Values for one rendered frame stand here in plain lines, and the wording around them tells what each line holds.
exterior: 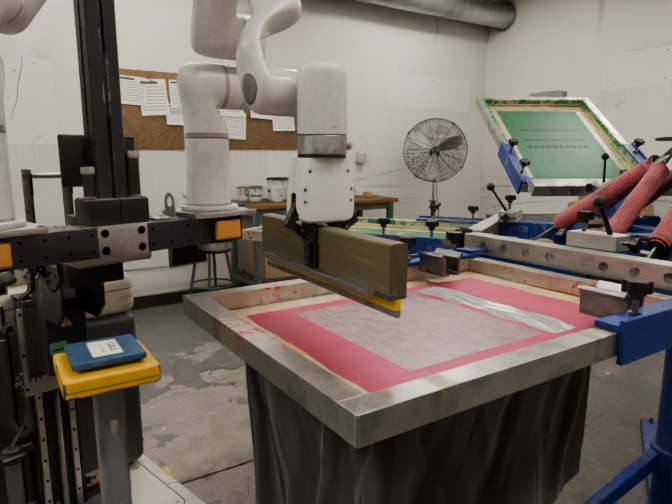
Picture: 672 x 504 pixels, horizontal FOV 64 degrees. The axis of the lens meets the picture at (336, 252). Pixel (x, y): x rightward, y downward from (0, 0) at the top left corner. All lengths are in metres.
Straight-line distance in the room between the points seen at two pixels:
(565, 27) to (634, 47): 0.78
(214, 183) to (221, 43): 0.28
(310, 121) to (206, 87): 0.43
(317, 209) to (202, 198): 0.44
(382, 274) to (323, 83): 0.29
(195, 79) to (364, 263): 0.62
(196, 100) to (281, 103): 0.37
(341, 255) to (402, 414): 0.26
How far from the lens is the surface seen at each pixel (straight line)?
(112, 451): 0.93
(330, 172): 0.81
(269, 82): 0.84
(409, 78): 5.99
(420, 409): 0.63
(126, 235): 1.10
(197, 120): 1.19
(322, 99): 0.80
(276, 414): 0.98
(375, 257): 0.70
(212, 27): 1.17
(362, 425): 0.58
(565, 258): 1.35
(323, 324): 0.97
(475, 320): 1.02
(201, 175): 1.19
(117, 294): 1.71
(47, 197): 4.53
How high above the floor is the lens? 1.25
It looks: 10 degrees down
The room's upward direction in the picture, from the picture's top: straight up
